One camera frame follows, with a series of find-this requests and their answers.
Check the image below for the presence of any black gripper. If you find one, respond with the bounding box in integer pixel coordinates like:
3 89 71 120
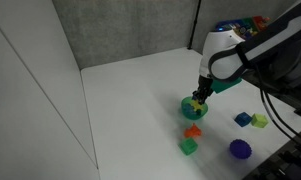
191 74 215 104

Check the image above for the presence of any yellow microbe shaped toy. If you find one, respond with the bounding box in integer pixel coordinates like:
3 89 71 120
189 99 205 116

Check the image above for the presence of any green bowl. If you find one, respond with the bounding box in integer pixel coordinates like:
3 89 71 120
180 95 209 120

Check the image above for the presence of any blue toy block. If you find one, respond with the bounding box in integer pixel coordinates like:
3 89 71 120
183 103 197 118

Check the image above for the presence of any orange toy figure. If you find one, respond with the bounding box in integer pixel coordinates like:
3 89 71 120
183 122 203 139

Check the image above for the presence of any colourful toy box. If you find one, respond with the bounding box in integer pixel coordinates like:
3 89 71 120
214 15 273 38

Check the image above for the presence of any dark blue cube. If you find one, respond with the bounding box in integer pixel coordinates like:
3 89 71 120
234 111 253 128

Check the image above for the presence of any lime green cube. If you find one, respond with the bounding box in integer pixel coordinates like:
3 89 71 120
250 113 269 129

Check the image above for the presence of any purple bumpy ball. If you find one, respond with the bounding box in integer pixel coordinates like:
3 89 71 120
229 138 253 160

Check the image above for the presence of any black stand pole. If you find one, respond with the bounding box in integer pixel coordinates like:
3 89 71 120
187 0 203 51

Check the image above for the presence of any black perforated base board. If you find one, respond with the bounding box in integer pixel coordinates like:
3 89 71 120
243 126 301 180

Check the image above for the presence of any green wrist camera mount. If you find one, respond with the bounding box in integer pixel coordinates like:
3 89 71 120
209 77 243 95

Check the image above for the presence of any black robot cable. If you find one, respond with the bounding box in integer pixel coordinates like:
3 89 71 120
254 64 301 149

